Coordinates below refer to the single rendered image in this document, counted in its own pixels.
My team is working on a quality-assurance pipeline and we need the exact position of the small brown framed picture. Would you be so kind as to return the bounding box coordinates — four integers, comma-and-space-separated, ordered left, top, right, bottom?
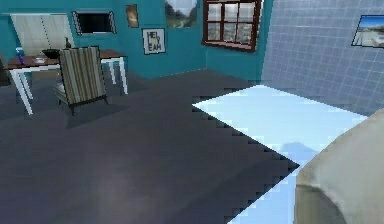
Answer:
125, 3, 140, 29

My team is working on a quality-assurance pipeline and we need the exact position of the white curtain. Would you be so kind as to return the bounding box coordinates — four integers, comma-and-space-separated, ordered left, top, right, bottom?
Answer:
9, 13, 76, 57

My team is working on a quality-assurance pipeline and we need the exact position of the red framed window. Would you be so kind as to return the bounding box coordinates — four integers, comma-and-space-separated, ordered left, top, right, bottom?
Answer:
201, 0, 263, 54

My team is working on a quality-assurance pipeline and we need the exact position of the blue bottle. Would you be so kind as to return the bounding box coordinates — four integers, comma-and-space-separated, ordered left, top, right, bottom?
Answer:
15, 46, 26, 66

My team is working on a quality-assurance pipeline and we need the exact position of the brown table with white legs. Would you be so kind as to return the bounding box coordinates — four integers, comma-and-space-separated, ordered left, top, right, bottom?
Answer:
3, 49, 129, 116

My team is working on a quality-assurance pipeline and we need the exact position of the dark window with shutters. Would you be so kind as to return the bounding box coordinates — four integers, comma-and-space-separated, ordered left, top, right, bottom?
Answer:
71, 10, 118, 37

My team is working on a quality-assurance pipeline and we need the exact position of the landscape picture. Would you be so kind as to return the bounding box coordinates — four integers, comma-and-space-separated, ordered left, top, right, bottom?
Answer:
164, 0, 199, 29

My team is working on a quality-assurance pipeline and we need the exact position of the black bowl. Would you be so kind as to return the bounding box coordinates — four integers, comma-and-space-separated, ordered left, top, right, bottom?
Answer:
41, 48, 62, 60

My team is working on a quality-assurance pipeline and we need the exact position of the beach picture with black frame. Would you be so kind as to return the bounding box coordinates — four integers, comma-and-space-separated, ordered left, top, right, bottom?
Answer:
350, 14, 384, 49

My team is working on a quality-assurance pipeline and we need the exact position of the framed text poster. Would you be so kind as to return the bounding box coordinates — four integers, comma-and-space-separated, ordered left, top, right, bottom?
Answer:
141, 27, 167, 56

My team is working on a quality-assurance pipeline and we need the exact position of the striped armchair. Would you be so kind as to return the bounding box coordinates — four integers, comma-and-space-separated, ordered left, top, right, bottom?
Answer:
53, 46, 109, 117

